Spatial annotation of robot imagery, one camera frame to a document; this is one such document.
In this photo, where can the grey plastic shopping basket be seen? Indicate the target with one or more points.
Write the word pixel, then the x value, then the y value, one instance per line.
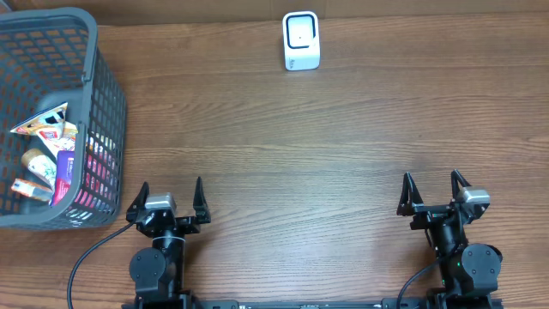
pixel 50 57

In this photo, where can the yellow white snack bag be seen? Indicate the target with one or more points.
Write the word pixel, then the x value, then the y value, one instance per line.
pixel 52 129

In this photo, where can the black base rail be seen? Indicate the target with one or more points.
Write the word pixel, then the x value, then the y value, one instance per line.
pixel 386 303

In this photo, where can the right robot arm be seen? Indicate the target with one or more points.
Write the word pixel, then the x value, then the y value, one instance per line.
pixel 469 272

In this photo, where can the white barcode scanner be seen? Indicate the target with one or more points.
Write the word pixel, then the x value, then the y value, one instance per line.
pixel 301 41

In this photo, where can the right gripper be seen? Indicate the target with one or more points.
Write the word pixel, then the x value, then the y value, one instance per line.
pixel 427 213

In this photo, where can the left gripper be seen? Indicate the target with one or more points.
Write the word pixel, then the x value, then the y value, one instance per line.
pixel 191 226

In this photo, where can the small orange tissue pack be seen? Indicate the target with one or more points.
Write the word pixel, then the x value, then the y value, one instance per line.
pixel 32 190

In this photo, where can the white tube with gold cap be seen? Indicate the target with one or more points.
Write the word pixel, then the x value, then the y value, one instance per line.
pixel 40 165

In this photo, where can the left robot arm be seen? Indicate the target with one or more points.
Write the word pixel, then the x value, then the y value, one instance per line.
pixel 158 270

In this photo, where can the red purple pad package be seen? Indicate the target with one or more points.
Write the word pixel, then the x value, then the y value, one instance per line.
pixel 64 173

